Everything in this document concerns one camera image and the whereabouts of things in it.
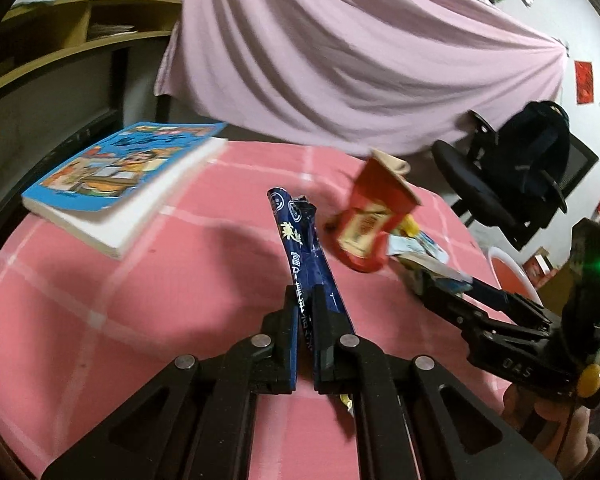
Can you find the red bucket with white rim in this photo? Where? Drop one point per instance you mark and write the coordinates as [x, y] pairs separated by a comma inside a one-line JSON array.
[[510, 272]]

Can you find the white blue wrapper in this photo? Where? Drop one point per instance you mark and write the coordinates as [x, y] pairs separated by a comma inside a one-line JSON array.
[[420, 247]]

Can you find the dark blue snack wrapper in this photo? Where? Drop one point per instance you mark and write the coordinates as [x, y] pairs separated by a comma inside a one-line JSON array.
[[300, 240]]

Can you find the person's right hand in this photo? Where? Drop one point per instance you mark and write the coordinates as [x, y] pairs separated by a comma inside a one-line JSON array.
[[550, 425]]

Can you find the blue cartoon cover book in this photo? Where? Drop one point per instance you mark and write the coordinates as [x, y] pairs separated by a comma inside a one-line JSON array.
[[125, 165]]

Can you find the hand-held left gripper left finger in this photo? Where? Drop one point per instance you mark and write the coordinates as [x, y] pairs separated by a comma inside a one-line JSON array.
[[292, 340]]

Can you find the red square wall poster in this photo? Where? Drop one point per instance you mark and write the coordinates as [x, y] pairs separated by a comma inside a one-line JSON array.
[[585, 82]]

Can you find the black office chair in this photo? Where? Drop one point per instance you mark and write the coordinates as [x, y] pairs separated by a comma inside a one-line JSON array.
[[475, 190]]

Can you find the yellow bead charm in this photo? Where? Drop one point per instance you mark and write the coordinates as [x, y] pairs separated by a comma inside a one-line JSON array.
[[591, 377]]

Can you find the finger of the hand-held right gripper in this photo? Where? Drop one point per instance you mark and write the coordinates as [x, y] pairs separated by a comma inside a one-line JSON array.
[[520, 307], [445, 300]]

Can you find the pink checkered tablecloth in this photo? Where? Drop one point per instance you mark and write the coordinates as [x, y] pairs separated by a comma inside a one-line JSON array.
[[155, 285]]

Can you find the small red box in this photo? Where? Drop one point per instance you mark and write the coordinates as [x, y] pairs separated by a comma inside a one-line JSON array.
[[537, 265]]

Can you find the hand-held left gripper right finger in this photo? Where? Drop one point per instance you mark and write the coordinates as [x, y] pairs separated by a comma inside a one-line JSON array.
[[319, 340]]

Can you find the pink hanging cloth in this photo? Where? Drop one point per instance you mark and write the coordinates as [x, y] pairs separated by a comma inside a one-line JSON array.
[[330, 50]]

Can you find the dark blue backpack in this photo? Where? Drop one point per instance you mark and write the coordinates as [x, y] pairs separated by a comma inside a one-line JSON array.
[[535, 150]]

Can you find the wooden shelf unit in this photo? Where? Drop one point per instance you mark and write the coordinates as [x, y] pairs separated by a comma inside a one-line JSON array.
[[60, 50]]

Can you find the red paper carton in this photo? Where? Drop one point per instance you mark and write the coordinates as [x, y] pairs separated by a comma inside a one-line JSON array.
[[375, 195]]

